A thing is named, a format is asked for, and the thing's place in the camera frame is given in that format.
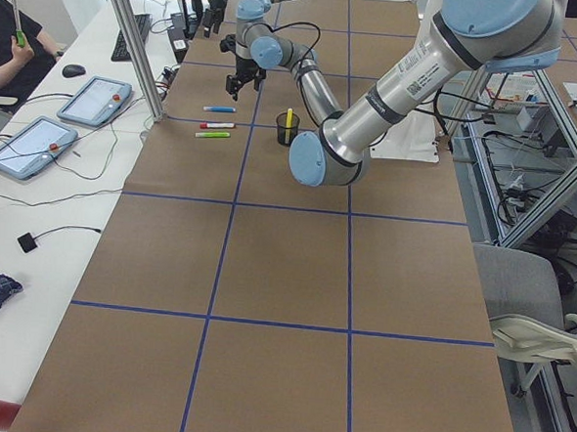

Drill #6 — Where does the blue marker pen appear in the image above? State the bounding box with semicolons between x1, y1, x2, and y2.
202;106;237;113

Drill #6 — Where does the yellow marker pen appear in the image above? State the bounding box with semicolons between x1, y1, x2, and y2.
284;108;293;146

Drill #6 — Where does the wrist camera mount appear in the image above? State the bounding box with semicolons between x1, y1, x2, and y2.
219;33;237;54

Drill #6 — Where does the black computer mouse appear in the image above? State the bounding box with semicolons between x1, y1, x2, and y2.
61;64;86;78

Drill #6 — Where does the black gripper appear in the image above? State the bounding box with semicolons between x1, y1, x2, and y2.
203;0;227;38
225;55;267;100

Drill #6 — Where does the far teach pendant tablet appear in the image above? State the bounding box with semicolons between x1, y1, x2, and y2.
57;76;133;128

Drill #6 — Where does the black mesh pen cup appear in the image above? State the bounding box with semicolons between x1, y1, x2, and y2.
276;108;299;148

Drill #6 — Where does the seated person in black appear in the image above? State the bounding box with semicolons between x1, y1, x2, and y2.
0;0;60;111

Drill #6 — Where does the small black square device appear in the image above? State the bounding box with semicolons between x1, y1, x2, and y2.
17;233;38;253

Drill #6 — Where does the grey office chair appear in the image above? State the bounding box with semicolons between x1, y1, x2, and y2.
473;243;577;398

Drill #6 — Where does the green marker pen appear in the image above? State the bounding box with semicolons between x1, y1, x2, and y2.
195;131;231;139

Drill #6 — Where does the aluminium frame post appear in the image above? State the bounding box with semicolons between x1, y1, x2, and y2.
111;0;164;123

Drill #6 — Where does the teach pendant tablet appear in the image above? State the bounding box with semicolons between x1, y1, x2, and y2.
0;116;79;180
57;76;133;128

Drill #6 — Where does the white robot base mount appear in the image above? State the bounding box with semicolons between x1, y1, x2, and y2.
368;0;494;166

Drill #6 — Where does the red marker pen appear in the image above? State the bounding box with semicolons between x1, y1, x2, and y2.
199;122;237;130

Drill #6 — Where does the near teach pendant tablet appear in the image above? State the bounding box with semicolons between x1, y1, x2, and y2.
0;116;79;180

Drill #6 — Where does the brown paper table cover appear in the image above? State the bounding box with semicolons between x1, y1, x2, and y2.
8;0;552;432

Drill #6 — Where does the black keyboard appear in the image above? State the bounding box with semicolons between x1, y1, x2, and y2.
110;11;153;65

